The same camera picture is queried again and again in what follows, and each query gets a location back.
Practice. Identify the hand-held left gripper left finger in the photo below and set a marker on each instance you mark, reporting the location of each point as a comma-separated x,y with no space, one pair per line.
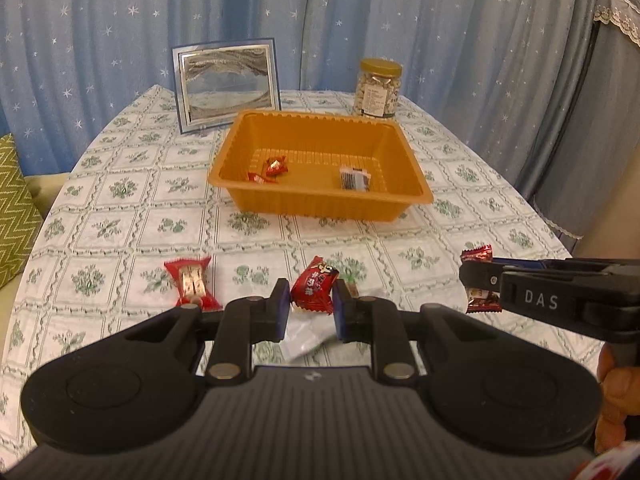
284,310

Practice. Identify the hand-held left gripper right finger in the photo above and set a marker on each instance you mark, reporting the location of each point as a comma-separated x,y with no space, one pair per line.
340,312

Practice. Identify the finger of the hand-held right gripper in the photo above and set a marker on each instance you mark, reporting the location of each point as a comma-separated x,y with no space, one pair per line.
520,262
480,275

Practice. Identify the dark red candy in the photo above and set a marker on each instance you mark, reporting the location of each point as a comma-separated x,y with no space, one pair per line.
477,253

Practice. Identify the silver green snack packet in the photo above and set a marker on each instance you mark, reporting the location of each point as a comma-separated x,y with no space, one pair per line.
307,332

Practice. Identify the red pillow snack packet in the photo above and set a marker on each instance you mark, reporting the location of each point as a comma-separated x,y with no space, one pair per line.
315,285

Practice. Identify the red gold twisted candy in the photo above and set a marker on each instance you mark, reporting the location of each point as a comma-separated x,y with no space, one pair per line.
192,280

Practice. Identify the clear dark snack packet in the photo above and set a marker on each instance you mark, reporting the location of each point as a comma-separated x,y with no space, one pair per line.
355,178

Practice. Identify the small red candy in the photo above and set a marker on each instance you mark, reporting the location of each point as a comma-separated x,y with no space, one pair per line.
272,166

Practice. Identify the orange plastic tray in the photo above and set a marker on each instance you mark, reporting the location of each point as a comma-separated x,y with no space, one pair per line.
320,135

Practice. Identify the person's right hand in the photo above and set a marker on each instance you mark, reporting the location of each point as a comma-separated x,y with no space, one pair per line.
620,390

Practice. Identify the grey lace trim curtain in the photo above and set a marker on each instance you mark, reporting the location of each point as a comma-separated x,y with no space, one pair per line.
600,135

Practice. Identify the red white clothing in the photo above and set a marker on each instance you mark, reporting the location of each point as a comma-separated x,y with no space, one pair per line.
610,467

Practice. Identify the gold lid cereal jar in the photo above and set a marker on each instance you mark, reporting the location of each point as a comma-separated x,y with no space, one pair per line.
377,90

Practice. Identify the cream sofa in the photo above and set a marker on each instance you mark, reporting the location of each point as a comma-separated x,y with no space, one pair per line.
47,187

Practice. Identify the green zigzag cushion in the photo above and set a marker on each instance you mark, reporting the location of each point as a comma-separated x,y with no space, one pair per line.
17,210

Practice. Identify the blue star curtain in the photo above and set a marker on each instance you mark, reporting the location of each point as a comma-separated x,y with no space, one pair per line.
100,20

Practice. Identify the sand art picture frame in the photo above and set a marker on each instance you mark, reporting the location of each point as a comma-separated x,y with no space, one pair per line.
225,80

